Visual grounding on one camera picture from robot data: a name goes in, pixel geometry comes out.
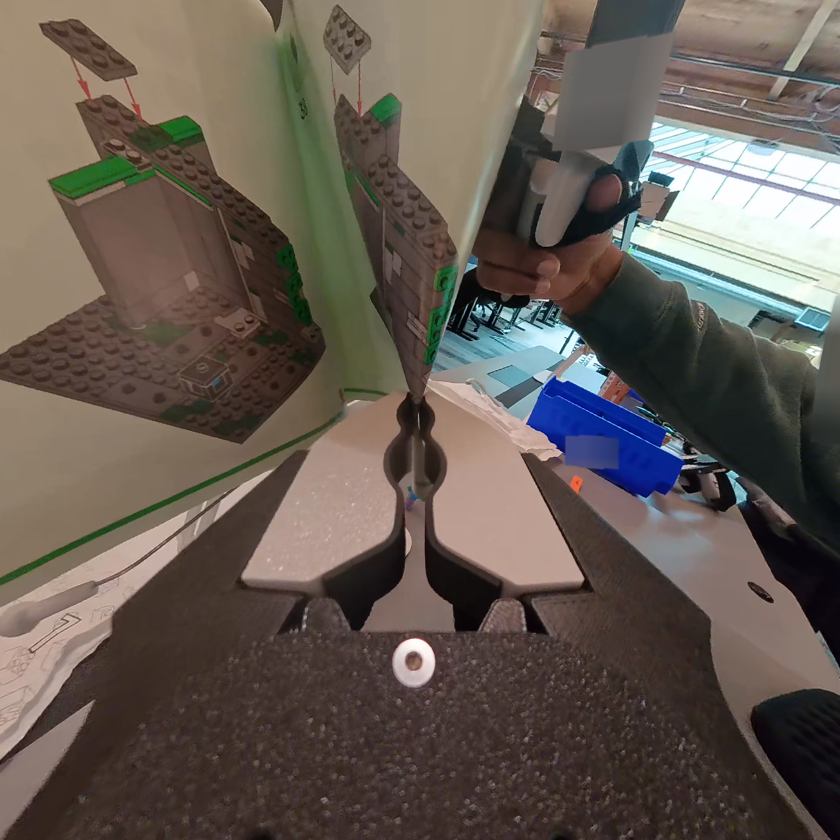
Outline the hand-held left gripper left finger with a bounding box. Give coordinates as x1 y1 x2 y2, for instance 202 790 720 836
239 390 412 628

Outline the white printed paper bag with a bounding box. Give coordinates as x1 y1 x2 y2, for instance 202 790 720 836
0 558 232 762

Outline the person's right forearm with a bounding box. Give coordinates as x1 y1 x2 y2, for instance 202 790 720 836
561 252 840 527

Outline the white book stand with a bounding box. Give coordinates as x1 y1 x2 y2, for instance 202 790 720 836
0 489 232 639

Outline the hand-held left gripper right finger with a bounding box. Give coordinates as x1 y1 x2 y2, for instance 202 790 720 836
420 390 587 630

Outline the grey desk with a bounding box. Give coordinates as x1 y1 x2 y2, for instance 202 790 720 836
0 343 840 824

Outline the brick set instruction booklet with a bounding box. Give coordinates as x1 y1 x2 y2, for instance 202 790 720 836
0 0 547 589

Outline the blue plastic bin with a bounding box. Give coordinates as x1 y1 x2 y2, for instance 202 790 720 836
527 377 685 497

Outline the person's right hand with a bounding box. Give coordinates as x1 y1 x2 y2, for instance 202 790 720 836
472 172 626 317

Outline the black mesh chair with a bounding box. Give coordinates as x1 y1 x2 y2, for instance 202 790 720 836
750 687 840 840

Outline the person's dark clothing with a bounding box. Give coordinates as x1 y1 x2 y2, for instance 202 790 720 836
735 478 840 657

